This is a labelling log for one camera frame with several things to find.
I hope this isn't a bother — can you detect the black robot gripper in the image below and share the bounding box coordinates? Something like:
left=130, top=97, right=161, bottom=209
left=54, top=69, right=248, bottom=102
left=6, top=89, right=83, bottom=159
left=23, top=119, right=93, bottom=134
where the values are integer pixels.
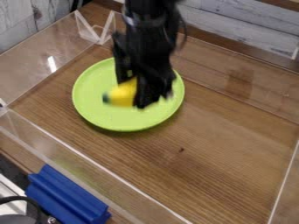
left=113, top=0, right=183, bottom=109

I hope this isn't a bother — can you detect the yellow toy banana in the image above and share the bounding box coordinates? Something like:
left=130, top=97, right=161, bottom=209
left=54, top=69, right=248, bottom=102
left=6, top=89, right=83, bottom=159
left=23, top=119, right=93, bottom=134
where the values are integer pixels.
left=102, top=78, right=137, bottom=107

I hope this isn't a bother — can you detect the green round plate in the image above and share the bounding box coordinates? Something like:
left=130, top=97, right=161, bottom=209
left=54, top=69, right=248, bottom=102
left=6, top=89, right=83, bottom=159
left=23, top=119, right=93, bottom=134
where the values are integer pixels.
left=71, top=58, right=186, bottom=132

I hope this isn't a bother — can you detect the blue plastic clamp block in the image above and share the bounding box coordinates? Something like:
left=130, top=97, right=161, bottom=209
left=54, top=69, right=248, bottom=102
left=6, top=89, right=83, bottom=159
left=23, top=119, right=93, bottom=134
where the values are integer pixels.
left=26, top=164, right=111, bottom=224

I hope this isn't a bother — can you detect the clear acrylic triangular bracket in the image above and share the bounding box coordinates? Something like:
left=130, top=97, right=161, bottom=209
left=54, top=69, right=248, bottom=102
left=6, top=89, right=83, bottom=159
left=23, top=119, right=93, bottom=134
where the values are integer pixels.
left=75, top=10, right=118, bottom=46

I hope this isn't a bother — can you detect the clear acrylic front wall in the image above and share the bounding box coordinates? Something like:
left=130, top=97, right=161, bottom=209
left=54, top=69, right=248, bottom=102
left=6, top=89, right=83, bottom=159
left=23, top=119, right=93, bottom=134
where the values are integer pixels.
left=0, top=107, right=193, bottom=224

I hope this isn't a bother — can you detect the black cable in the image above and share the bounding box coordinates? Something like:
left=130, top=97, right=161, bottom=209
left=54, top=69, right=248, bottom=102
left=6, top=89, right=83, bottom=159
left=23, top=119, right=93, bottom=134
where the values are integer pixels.
left=0, top=195, right=43, bottom=224

